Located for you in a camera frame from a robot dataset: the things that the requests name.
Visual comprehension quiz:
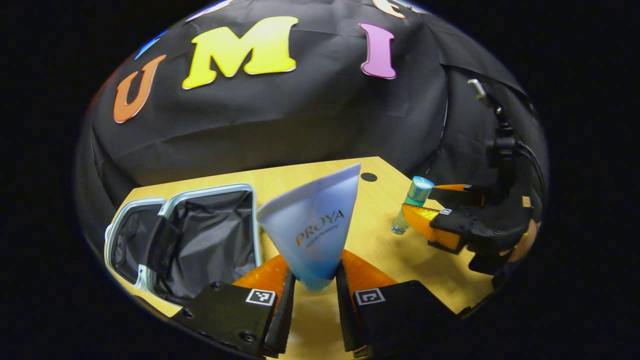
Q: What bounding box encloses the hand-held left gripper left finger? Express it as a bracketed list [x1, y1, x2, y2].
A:
[172, 254, 297, 358]

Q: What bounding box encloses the black backdrop cloth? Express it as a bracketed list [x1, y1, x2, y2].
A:
[75, 0, 548, 251]

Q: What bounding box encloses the blue squeeze tube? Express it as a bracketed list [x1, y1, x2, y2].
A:
[256, 162, 362, 292]

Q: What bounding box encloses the blue-capped clear bottle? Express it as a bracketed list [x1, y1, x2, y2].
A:
[391, 176, 435, 235]

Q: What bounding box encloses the light blue suitcase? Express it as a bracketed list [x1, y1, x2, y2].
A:
[104, 183, 263, 307]

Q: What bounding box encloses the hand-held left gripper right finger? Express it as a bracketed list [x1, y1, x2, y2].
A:
[335, 250, 458, 360]

